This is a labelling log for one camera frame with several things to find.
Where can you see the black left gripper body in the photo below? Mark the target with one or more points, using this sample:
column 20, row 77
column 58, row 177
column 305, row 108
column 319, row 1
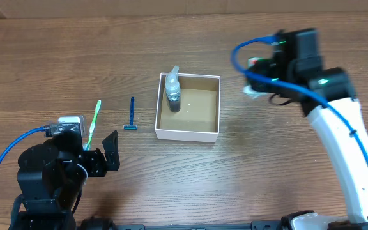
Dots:
column 95, row 161

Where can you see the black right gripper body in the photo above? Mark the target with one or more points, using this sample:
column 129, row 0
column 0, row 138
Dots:
column 259, row 82

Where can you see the green toothbrush with cap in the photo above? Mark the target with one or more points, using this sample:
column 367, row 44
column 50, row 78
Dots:
column 92, row 126

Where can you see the blue disposable razor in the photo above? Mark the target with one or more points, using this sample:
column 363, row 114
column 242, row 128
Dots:
column 131, row 125

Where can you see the bottle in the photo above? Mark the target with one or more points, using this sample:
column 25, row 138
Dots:
column 173, row 90

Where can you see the green soap packet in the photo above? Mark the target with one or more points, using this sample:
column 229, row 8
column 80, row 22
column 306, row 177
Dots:
column 252, row 62

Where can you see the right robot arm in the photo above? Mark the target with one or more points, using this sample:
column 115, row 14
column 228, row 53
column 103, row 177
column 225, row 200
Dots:
column 329, row 101

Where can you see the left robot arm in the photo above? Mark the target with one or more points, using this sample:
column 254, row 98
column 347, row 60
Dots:
column 51, row 176

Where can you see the white cardboard box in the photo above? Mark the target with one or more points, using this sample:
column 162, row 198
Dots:
column 199, row 117

